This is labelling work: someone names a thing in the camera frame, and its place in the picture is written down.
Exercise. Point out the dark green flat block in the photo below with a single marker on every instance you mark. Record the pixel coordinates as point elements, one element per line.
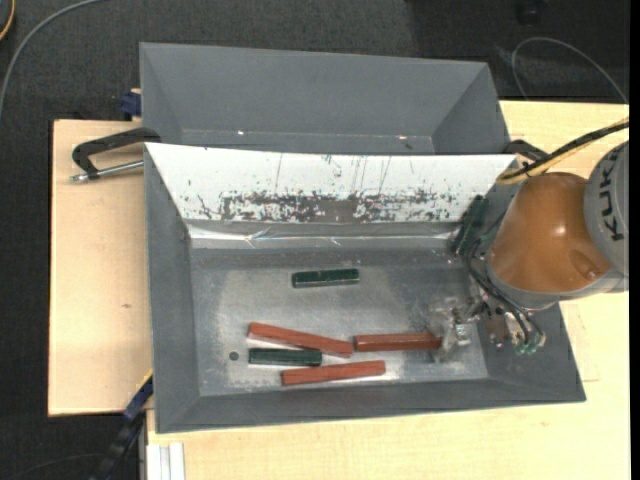
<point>325,278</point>
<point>285,357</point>

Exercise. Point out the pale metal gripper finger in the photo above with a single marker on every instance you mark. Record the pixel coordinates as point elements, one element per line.
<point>445,315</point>
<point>459,339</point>

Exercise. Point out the red-brown flat block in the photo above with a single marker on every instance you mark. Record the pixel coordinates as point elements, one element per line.
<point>397,342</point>
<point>300,339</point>
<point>333,372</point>

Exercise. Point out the pale wood flat board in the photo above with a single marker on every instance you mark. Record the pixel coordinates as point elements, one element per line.
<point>100,268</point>

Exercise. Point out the grey metal bin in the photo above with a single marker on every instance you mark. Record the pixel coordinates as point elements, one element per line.
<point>320,93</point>

